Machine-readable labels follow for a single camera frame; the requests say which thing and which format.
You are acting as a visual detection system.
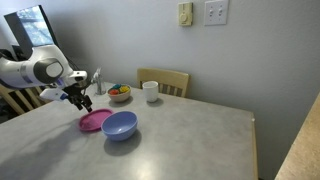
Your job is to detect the pink plastic plate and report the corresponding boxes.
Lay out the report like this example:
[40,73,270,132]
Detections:
[78,107,115,133]

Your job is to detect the beige ceramic bowl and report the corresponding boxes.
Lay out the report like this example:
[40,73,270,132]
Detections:
[107,83,132,103]

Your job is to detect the black framed monitor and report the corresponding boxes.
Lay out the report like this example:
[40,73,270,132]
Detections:
[2,4,60,58]

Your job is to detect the beige wall thermostat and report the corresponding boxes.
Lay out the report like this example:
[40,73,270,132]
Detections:
[177,1,194,27]

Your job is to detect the wooden chair with slatted backrest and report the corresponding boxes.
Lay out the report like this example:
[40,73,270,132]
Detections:
[0,83,52,116]

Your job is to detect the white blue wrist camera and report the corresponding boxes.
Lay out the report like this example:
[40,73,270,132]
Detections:
[39,87,70,103]

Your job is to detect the beige countertop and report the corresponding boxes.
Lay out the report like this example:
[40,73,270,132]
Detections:
[274,91,320,180]

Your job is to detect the yellow silicone cupcake cup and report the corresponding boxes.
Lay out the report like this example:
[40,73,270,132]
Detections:
[118,85,131,94]

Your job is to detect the blue plastic bowl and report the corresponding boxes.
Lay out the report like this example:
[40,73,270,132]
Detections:
[100,110,139,142]

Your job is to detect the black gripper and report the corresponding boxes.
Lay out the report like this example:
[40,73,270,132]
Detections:
[62,70,94,113]

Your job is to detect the white ceramic mug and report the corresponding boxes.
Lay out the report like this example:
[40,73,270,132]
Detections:
[141,80,160,103]

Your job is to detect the clear glass jar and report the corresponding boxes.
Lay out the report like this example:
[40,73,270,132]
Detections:
[94,78,107,96]

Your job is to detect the wooden chair with solid backrest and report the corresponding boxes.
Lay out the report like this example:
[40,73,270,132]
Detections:
[136,67,191,99]

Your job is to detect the white double light switch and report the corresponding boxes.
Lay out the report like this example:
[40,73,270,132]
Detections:
[203,0,230,27]

